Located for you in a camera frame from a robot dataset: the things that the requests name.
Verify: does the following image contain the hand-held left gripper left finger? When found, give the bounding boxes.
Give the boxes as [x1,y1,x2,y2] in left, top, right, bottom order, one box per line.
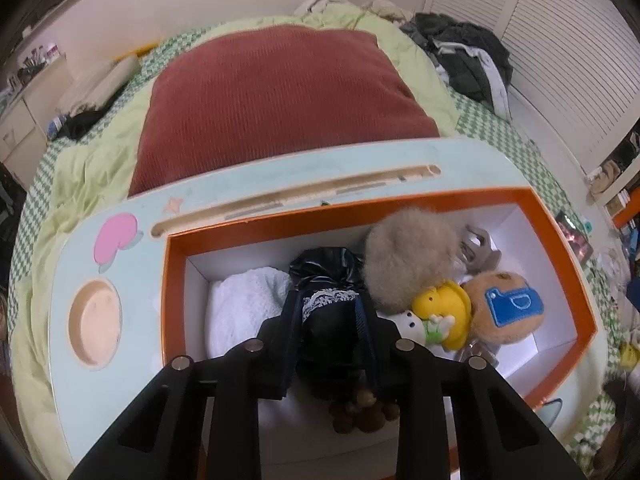
[67,292,306,480]

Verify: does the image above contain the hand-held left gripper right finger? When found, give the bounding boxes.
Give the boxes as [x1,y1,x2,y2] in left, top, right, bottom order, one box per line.
[352,295,586,480]

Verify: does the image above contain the orange cardboard box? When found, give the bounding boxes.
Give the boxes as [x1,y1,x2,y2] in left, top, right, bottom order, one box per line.
[161,187,599,480]

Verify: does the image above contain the white folded towel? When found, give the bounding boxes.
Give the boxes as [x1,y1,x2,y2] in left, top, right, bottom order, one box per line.
[205,266,296,361]

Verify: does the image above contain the white plush with yellow hat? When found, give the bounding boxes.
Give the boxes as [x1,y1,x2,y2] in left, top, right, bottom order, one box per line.
[390,280,473,353]

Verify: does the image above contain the beige fluffy pompom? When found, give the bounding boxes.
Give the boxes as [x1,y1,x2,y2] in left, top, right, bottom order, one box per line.
[364,208,458,312]

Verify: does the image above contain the brown plush with blue patch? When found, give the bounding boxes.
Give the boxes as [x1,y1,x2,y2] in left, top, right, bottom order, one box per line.
[460,270,545,346]

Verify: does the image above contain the grey hair claw clip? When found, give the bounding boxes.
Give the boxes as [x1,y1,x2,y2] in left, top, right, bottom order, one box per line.
[452,225,502,277]

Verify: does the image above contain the light blue lap table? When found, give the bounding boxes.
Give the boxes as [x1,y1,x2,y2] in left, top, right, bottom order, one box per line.
[47,137,608,480]

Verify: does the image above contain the dark glossy packet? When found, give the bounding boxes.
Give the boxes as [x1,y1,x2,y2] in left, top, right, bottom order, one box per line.
[554,210,596,262]

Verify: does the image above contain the green checkered bedsheet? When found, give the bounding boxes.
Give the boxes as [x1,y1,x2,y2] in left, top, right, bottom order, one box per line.
[20,25,633,480]

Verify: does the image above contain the light green blanket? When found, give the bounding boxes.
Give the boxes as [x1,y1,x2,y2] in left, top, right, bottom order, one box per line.
[7,2,461,461]

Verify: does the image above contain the black cloth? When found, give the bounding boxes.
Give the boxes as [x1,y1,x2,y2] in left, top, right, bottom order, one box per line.
[54,109,119,142]

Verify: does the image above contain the cluttered white shelf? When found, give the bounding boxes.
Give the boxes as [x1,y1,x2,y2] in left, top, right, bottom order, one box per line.
[585,130,640,233]

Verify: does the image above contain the pile of dark clothes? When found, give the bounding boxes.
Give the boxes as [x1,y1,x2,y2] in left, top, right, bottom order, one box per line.
[400,11,513,121]

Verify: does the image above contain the cream crumpled cloth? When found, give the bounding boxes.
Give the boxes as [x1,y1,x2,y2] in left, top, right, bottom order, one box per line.
[294,0,416,25]

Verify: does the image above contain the white drawer cabinet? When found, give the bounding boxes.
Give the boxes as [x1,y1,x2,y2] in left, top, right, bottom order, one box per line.
[0,55,76,188]

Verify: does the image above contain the white louvered closet door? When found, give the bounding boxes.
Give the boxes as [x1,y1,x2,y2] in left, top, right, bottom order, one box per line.
[422,0,640,173]

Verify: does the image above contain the brown bead bracelet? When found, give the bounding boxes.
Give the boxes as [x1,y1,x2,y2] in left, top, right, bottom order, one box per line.
[327,390,401,436]

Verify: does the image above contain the red corduroy cushion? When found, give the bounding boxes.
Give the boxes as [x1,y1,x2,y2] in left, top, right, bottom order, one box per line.
[129,24,441,197]

